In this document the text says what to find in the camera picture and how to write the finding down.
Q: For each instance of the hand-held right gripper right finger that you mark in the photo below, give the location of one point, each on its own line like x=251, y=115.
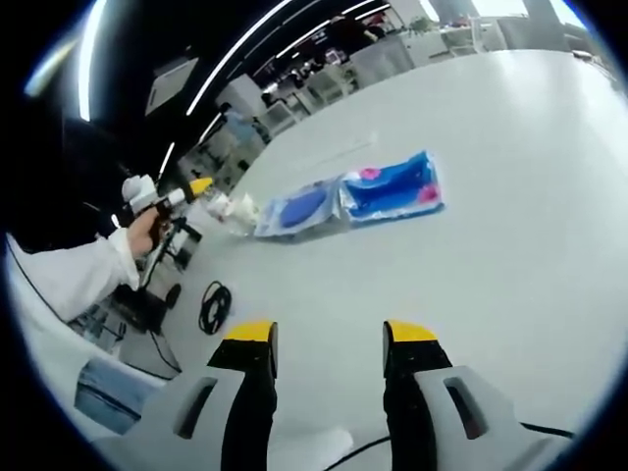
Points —
x=412, y=402

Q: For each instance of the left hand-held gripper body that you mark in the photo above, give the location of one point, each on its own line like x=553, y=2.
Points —
x=142, y=193

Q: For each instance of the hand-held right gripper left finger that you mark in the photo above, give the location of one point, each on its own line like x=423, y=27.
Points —
x=250, y=402

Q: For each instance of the white round lid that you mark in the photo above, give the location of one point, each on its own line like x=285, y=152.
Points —
x=246, y=211

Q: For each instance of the clear package with blue pad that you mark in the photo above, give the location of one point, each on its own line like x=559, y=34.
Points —
x=299, y=211

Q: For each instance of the blue flowered plastic package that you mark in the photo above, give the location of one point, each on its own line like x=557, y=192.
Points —
x=392, y=193

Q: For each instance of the white tabletop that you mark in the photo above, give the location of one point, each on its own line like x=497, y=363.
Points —
x=441, y=275

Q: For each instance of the person's left hand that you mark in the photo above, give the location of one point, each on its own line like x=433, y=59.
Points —
x=143, y=235

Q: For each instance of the black wheeled stand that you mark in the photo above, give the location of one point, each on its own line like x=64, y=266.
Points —
x=147, y=304

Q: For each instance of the person's blue jeans leg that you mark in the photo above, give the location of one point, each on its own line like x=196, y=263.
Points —
x=108, y=397

